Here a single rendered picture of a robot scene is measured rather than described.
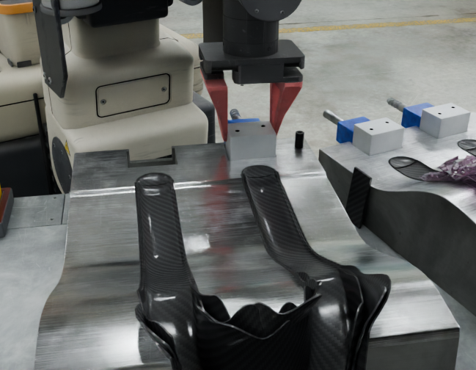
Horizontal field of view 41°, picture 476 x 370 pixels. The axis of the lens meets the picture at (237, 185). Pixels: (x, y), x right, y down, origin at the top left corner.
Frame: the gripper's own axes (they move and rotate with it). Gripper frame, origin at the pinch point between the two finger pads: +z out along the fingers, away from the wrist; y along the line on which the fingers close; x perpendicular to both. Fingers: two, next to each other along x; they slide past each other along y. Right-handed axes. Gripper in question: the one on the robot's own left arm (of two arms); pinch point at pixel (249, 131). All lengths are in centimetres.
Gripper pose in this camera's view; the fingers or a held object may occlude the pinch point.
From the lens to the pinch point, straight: 70.8
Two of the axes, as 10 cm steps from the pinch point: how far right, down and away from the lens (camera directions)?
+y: 9.9, -0.7, 1.5
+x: -1.7, -4.7, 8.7
